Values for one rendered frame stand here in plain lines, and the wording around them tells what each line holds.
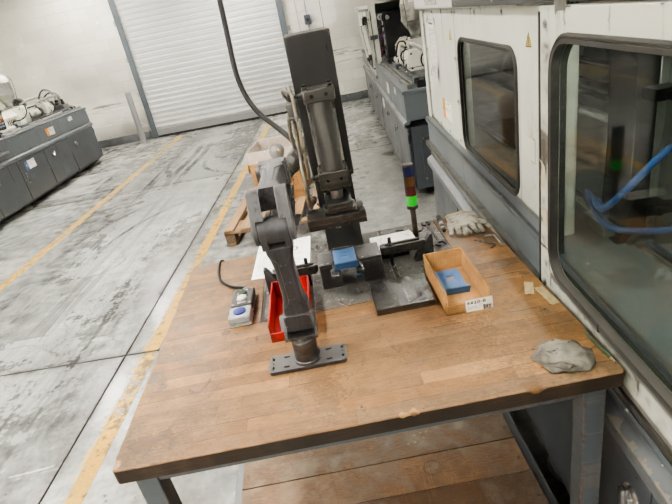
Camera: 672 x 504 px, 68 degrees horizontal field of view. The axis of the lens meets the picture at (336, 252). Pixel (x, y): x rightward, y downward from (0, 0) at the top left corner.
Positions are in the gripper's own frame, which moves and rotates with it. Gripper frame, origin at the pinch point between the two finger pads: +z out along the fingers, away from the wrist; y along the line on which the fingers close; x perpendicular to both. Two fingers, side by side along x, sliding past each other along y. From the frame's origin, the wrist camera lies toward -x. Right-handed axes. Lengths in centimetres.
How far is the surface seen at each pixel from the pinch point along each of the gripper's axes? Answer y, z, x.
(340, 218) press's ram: -15.9, -3.5, -10.0
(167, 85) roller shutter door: 391, 275, -853
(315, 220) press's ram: -8.4, -3.2, -8.7
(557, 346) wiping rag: -69, -2, 34
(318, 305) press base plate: -10.5, 18.5, 5.4
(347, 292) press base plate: -19.0, 17.9, -0.6
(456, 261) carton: -53, 10, -9
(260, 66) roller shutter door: 204, 239, -879
